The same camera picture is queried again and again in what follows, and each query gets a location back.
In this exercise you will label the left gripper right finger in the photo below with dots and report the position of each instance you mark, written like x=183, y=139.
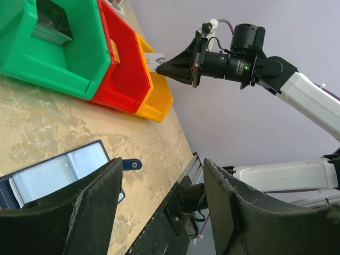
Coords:
x=245, y=220

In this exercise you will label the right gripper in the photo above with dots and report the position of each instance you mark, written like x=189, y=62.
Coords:
x=205, y=58

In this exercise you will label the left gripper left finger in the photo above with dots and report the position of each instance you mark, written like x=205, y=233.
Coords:
x=77, y=219

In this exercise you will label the white VIP credit card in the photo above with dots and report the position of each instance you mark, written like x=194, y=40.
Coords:
x=154, y=60

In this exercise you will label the blue card holder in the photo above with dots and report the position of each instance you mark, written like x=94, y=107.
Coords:
x=45, y=177

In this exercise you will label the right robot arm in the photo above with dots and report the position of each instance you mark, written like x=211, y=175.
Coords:
x=246, y=63

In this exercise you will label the black card in green bin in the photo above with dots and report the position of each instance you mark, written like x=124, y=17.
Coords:
x=52, y=23

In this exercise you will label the orange bin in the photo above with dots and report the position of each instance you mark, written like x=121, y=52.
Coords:
x=158, y=99

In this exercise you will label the red bin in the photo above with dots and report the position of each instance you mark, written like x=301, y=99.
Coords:
x=124, y=85

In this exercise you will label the green bin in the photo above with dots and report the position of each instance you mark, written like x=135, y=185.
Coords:
x=75, y=68

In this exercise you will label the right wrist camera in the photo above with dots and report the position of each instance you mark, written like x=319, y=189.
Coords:
x=208, y=29

